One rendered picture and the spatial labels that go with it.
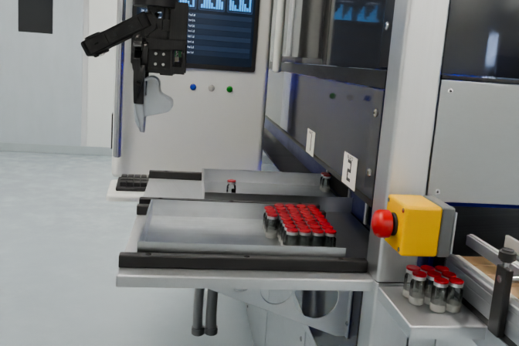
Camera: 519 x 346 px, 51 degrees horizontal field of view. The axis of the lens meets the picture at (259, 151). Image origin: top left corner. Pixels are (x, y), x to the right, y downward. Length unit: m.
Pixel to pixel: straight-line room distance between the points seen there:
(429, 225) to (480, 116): 0.20
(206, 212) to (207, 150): 0.70
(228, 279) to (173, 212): 0.32
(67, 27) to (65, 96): 0.76
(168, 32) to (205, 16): 0.91
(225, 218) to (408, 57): 0.52
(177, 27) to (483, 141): 0.50
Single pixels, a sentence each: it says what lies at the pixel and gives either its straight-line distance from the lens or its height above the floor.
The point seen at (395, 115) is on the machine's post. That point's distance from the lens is 0.84.
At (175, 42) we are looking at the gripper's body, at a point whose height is 1.23.
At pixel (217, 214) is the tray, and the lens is 1.14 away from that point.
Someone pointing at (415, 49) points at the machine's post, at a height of 1.24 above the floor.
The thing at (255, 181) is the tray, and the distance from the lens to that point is 1.48.
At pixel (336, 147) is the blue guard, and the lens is 1.13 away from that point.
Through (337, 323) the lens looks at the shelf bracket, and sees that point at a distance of 1.04.
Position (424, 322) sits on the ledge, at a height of 0.88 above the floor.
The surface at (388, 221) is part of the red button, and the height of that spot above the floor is 1.00.
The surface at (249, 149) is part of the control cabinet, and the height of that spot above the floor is 0.91.
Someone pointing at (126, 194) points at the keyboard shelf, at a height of 0.80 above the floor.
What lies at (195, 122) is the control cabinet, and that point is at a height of 0.99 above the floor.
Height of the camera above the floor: 1.21
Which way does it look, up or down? 10 degrees down
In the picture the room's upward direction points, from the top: 4 degrees clockwise
